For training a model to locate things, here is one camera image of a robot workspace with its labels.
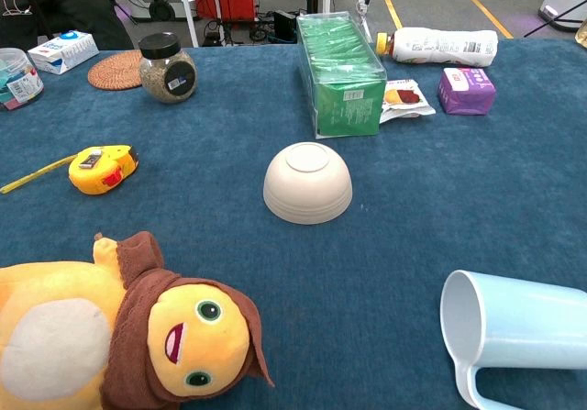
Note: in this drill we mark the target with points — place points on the yellow tape measure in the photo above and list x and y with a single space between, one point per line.
98 171

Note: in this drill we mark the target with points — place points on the beige upturned bowl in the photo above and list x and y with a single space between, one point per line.
307 185

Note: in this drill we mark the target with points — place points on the blue table cloth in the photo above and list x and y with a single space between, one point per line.
413 199

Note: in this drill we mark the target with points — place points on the clear box of green sachets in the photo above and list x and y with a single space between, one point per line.
344 75

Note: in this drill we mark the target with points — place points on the white snack packet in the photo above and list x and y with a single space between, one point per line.
406 100

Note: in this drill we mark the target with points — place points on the black adapter box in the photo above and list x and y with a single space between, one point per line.
284 22

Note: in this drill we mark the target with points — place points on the glass jar black lid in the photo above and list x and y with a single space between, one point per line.
167 75

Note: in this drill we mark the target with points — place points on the yellow plush toy brown hood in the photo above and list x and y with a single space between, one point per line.
197 332

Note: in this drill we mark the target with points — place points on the small white clip stand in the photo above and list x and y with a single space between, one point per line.
365 15

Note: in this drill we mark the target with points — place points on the purple packet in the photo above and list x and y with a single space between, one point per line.
465 91

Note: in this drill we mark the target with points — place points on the white label bottle yellow cap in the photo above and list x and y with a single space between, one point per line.
440 47

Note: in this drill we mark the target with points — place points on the round woven coaster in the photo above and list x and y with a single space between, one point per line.
112 73

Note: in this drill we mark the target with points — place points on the white blue tissue box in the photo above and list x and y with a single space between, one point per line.
64 52

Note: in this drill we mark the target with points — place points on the light blue plastic mug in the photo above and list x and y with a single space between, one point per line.
527 323

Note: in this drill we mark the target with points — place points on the person in dark clothes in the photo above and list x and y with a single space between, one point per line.
78 6

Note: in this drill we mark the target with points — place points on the clear plastic tub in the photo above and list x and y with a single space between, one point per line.
18 80

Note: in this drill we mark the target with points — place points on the white slanted frame post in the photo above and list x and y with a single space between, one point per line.
189 25

